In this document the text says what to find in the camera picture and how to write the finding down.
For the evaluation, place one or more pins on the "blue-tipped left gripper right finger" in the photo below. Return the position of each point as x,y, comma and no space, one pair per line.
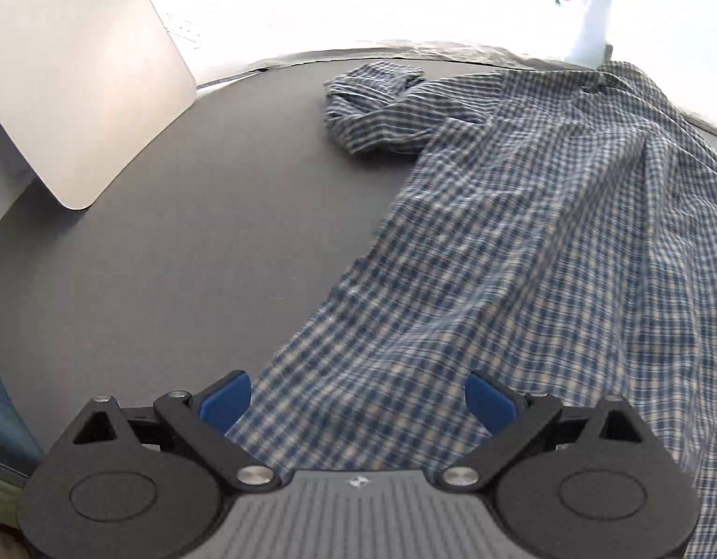
515,422

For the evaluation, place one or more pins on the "blue plaid shirt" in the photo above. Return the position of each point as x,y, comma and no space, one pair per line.
558,230

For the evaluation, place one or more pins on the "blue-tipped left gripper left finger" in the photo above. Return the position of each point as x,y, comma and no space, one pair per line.
199,422

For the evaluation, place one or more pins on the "white rounded board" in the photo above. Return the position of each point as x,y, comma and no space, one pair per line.
85,86

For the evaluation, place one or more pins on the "white printed backdrop cloth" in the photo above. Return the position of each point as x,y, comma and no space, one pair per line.
672,41

